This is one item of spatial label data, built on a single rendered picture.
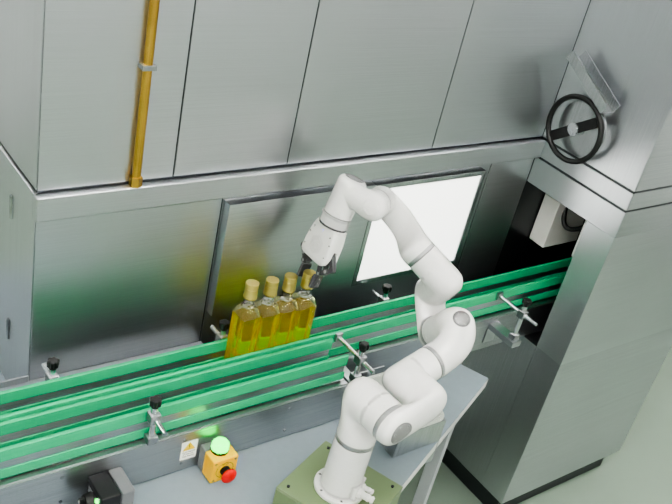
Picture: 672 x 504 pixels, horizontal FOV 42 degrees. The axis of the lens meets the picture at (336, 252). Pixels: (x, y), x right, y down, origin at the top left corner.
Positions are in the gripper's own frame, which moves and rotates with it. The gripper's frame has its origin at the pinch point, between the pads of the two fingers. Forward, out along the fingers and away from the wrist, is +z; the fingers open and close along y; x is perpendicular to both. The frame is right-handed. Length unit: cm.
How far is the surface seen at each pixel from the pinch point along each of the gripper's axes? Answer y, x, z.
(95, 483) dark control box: 17, -53, 47
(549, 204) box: -11, 104, -28
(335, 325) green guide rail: -3.7, 22.3, 17.8
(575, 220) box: -7, 118, -25
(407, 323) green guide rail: 4.0, 42.3, 11.7
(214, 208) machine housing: -15.5, -24.9, -8.6
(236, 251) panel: -12.5, -15.5, 1.3
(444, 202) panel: -12, 53, -22
